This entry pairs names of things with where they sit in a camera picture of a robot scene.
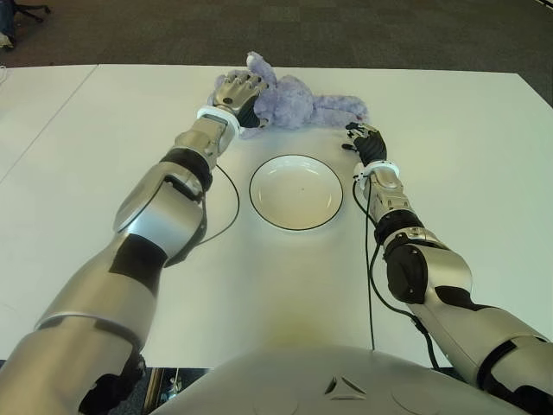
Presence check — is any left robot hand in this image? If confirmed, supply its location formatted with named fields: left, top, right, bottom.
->
left=207, top=72, right=269, bottom=130

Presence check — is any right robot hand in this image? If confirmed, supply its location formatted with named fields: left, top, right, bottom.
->
left=340, top=122, right=387, bottom=168

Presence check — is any purple plush doll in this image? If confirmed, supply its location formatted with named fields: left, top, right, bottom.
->
left=214, top=51, right=369, bottom=140

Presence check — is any white plate black rim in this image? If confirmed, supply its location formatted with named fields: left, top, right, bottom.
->
left=248, top=155, right=345, bottom=232

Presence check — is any black office chair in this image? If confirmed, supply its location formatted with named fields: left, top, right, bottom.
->
left=12, top=0, right=52, bottom=23

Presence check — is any silver robot torso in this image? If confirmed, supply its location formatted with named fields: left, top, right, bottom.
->
left=150, top=344, right=532, bottom=415

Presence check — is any chrome stand under table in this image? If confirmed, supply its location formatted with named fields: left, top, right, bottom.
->
left=144, top=367, right=213, bottom=406

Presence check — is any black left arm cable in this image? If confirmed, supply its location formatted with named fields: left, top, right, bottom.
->
left=202, top=163, right=241, bottom=247

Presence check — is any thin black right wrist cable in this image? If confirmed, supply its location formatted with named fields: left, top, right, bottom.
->
left=353, top=181, right=376, bottom=350

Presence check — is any thick black right elbow cable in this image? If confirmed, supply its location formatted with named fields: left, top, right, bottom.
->
left=370, top=244, right=440, bottom=368

